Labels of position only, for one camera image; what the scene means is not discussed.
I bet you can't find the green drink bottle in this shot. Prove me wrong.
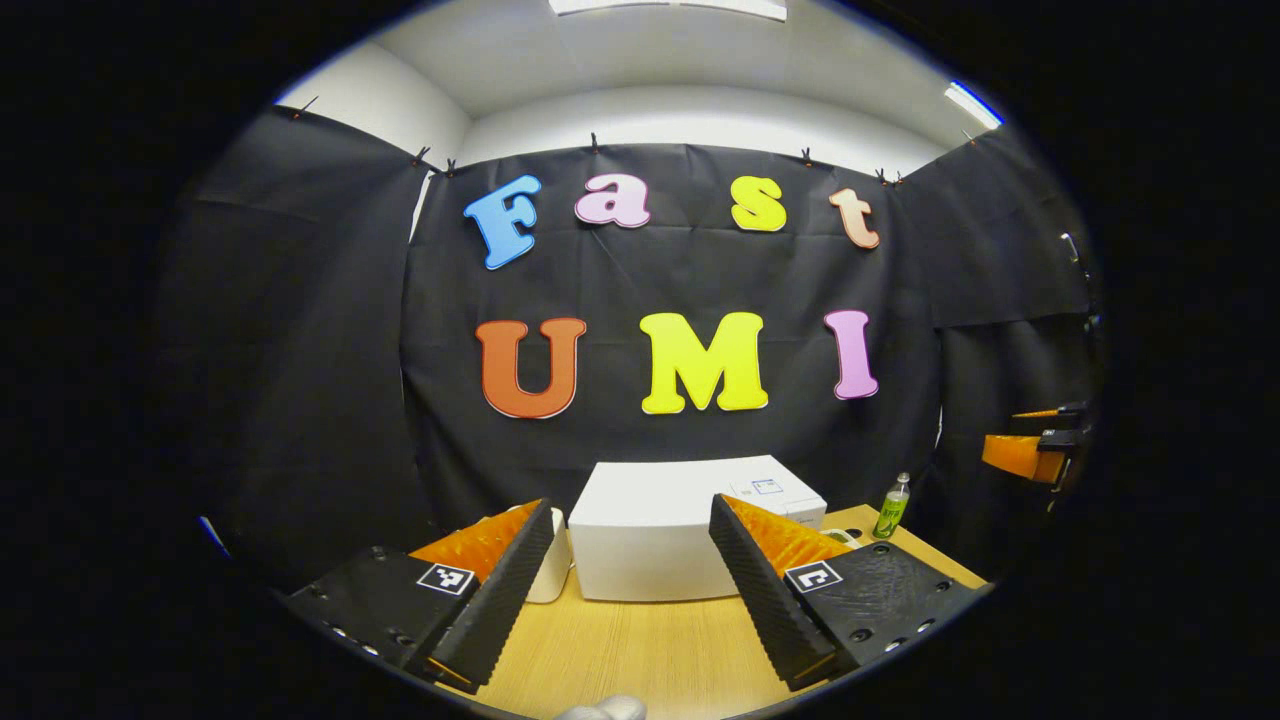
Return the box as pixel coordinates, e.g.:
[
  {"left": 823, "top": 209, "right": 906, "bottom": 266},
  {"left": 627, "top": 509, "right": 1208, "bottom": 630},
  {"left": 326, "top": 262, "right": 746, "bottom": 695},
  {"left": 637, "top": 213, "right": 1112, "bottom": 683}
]
[{"left": 872, "top": 472, "right": 912, "bottom": 541}]

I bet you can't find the black backdrop cloth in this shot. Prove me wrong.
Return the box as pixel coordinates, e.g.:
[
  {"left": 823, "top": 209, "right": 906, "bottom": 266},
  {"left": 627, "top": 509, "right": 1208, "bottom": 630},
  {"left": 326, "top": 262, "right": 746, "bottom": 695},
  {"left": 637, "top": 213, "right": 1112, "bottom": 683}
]
[{"left": 155, "top": 105, "right": 1106, "bottom": 591}]

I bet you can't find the white microwave oven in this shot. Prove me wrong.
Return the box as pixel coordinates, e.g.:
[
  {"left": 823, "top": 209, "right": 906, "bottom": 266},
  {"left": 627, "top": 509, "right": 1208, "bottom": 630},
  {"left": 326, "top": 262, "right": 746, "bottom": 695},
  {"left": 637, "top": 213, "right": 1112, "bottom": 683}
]
[{"left": 567, "top": 456, "right": 829, "bottom": 603}]

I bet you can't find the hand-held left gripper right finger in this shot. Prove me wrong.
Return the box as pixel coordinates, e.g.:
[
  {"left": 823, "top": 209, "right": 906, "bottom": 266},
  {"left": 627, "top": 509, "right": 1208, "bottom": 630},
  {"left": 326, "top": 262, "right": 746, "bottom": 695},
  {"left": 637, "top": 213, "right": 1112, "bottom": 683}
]
[{"left": 708, "top": 492, "right": 991, "bottom": 693}]

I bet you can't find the white toaster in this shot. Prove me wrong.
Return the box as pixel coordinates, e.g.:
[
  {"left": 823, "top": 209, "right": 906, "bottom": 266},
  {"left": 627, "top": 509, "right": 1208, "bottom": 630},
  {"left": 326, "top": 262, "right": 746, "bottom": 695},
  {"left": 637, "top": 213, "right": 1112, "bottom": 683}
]
[{"left": 505, "top": 505, "right": 573, "bottom": 604}]

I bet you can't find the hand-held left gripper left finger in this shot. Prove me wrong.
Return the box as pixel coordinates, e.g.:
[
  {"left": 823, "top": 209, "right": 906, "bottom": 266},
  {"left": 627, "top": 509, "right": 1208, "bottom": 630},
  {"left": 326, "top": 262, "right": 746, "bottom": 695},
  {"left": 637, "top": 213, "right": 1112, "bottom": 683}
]
[{"left": 282, "top": 498, "right": 556, "bottom": 696}]

